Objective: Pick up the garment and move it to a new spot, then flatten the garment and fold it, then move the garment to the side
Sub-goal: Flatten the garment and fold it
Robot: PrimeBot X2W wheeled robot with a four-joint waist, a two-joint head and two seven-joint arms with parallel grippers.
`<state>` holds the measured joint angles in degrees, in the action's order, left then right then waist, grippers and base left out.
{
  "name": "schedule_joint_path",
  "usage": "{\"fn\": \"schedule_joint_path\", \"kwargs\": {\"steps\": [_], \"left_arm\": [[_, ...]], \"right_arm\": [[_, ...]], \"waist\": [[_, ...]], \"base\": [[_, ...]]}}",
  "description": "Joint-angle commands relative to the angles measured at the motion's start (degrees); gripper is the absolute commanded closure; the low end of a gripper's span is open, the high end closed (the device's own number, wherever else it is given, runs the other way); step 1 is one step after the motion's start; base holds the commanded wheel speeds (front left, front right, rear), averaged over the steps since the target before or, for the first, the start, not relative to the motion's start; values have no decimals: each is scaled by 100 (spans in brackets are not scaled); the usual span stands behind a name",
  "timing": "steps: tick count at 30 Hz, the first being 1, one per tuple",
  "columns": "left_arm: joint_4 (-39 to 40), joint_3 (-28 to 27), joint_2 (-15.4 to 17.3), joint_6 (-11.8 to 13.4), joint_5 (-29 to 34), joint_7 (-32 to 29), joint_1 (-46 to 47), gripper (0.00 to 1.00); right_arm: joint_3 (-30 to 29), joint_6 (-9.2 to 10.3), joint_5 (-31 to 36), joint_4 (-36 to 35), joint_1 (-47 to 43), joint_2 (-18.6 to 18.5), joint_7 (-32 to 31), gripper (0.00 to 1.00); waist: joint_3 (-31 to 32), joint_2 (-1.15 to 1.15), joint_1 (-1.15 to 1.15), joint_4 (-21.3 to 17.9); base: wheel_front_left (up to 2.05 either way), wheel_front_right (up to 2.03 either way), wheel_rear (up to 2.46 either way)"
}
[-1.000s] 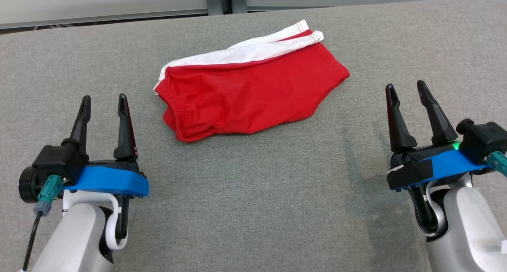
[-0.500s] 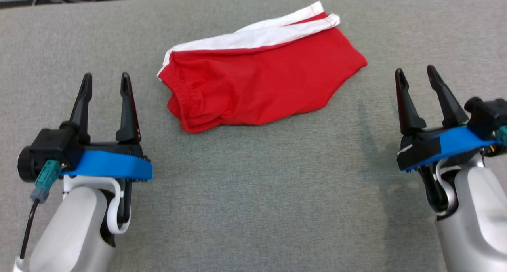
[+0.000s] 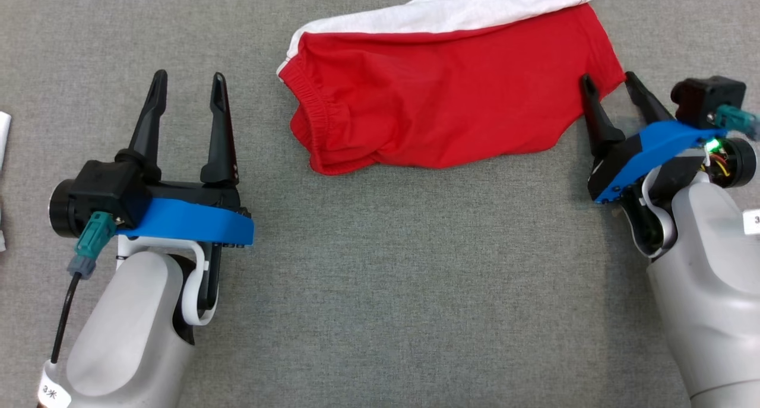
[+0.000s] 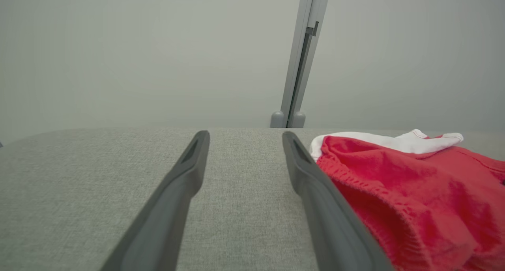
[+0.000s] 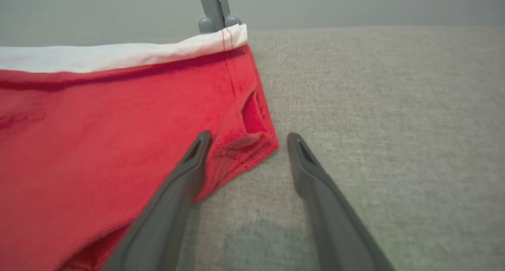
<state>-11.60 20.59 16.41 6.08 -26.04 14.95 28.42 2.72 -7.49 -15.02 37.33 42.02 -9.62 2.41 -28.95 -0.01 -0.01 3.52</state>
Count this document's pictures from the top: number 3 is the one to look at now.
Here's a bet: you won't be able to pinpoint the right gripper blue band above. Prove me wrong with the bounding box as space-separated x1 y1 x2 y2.
580 71 758 205

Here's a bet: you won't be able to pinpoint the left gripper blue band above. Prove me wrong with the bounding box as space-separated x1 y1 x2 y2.
49 69 255 247

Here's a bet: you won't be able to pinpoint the red Bulls 23 shorts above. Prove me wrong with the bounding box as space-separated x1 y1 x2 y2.
276 0 627 176

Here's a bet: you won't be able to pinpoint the red white Bulls jersey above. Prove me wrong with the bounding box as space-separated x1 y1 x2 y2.
0 111 11 253

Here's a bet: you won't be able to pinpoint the black left cable teal plug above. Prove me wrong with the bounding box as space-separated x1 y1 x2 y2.
50 212 116 367

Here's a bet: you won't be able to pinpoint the white left cable label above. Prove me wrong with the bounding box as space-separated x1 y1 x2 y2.
37 360 73 408

